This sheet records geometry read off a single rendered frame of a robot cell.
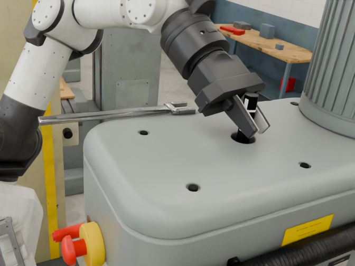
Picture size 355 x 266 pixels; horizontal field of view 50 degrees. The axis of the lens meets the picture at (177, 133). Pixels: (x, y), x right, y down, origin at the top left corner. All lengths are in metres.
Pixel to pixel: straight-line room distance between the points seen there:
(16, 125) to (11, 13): 1.37
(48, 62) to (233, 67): 0.40
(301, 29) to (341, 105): 5.70
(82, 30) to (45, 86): 0.14
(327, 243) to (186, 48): 0.33
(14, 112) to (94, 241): 0.39
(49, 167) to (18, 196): 1.67
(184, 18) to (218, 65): 0.09
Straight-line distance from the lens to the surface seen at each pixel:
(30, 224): 0.86
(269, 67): 6.85
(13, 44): 2.19
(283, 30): 6.61
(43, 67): 0.82
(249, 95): 0.54
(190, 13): 0.60
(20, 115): 0.83
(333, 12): 0.66
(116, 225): 0.46
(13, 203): 0.84
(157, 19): 0.61
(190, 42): 0.57
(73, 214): 3.40
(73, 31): 0.81
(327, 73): 0.66
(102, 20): 0.74
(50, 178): 2.56
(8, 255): 0.73
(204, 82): 0.55
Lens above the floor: 2.14
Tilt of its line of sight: 27 degrees down
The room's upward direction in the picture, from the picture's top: 6 degrees clockwise
